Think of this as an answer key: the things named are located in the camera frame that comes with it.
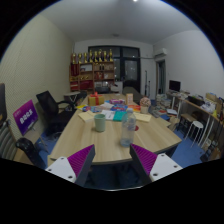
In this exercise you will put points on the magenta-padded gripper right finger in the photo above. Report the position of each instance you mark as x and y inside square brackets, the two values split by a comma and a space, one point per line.
[163, 165]

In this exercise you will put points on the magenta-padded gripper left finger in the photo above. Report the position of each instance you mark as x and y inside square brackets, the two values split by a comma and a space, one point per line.
[63, 166]

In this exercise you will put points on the clear plastic water bottle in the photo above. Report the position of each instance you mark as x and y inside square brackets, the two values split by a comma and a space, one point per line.
[128, 128]

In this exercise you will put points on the black bag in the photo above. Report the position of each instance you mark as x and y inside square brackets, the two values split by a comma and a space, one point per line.
[28, 150]

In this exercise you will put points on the flat round red coaster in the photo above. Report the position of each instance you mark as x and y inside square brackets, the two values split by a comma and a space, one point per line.
[136, 128]

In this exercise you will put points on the white round stool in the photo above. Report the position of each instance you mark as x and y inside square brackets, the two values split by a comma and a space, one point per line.
[195, 125]

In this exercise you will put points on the large yellow envelope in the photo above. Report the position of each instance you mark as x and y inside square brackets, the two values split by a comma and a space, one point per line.
[143, 117]

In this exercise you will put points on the small yellow envelope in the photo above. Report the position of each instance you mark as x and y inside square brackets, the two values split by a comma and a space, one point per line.
[85, 116]

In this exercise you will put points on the pale green cup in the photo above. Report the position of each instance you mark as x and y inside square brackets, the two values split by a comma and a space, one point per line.
[99, 123]

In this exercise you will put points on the black office chair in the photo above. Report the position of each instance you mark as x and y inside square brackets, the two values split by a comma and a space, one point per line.
[53, 110]

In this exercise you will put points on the yellow folder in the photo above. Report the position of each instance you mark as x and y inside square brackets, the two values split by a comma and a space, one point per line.
[80, 107]

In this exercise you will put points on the purple sign board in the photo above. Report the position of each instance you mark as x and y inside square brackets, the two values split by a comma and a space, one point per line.
[25, 117]

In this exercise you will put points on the blue red leaflet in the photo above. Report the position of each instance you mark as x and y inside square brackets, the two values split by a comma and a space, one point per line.
[90, 109]

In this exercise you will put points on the orange red book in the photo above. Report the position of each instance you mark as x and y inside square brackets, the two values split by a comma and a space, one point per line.
[134, 108]

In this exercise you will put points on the pink flowers in white pot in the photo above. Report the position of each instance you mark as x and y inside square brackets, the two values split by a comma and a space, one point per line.
[145, 103]

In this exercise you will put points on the teal notebook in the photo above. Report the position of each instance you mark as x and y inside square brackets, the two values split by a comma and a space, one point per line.
[119, 116]

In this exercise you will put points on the cluttered wooden side desk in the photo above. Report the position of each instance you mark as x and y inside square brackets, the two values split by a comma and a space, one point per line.
[196, 105]

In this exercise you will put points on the small round white table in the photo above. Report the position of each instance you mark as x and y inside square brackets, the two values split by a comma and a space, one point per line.
[71, 95]

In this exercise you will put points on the blue printed booklet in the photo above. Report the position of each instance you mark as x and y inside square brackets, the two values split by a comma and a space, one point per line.
[119, 107]

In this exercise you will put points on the yellow gift box red ribbon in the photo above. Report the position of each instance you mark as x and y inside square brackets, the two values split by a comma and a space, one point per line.
[95, 100]

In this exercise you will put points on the pink box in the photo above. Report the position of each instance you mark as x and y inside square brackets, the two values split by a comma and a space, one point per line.
[117, 101]

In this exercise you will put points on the grey office chair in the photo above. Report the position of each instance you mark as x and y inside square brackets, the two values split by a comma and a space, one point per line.
[132, 91]

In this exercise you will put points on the black computer monitor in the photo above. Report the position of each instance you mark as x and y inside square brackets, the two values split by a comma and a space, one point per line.
[174, 85]

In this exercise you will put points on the wooden shelf unit with trophies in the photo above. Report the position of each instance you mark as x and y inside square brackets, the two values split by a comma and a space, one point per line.
[91, 75]

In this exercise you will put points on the dark glass double door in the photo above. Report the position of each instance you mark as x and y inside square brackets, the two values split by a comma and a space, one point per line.
[130, 68]

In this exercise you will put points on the small standing picture frame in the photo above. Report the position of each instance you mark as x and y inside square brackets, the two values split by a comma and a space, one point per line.
[129, 99]

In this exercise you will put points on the white wall air conditioner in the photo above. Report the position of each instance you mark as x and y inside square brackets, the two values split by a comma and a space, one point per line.
[160, 52]

